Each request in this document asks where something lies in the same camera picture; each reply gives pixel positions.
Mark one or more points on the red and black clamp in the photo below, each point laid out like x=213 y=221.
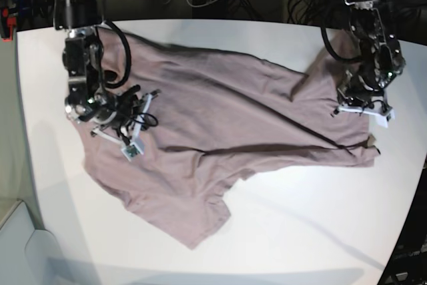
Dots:
x=8 y=23

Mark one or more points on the white bin corner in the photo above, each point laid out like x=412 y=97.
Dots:
x=25 y=251

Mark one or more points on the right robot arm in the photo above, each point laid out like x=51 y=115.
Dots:
x=93 y=95

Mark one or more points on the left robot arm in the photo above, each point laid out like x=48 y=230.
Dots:
x=380 y=61

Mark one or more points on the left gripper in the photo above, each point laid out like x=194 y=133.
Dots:
x=356 y=92

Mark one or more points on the pink t-shirt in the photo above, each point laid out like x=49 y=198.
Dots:
x=223 y=116

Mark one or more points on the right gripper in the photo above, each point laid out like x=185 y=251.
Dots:
x=127 y=114

